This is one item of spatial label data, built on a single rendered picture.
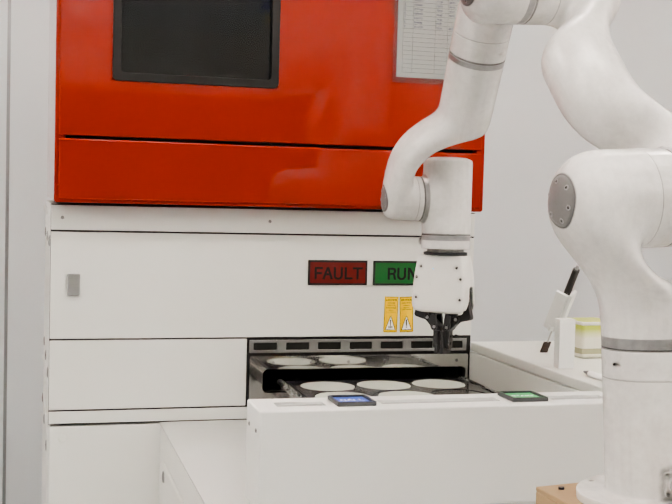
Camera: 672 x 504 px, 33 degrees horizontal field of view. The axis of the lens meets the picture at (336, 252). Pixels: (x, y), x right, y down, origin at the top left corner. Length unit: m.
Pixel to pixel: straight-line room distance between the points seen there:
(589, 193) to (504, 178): 2.58
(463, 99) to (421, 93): 0.36
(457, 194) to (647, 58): 2.34
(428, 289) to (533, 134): 2.07
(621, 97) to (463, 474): 0.56
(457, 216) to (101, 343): 0.69
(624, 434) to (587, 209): 0.27
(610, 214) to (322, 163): 0.89
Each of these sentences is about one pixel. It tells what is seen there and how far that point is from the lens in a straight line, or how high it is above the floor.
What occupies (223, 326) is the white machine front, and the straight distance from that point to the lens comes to 2.12.
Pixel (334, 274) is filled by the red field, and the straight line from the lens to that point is 2.15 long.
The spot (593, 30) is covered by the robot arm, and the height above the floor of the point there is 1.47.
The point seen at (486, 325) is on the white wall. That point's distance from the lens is 3.89.
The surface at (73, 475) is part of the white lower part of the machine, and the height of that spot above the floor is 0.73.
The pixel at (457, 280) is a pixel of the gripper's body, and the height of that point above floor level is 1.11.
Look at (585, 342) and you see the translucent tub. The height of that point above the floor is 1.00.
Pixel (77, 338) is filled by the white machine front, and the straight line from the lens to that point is 2.09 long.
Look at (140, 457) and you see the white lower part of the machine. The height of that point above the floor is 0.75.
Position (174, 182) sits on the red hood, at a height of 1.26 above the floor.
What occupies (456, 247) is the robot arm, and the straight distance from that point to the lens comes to 1.90.
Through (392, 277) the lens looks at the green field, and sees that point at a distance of 2.19.
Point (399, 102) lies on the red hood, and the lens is 2.14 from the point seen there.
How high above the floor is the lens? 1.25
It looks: 3 degrees down
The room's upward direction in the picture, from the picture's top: 2 degrees clockwise
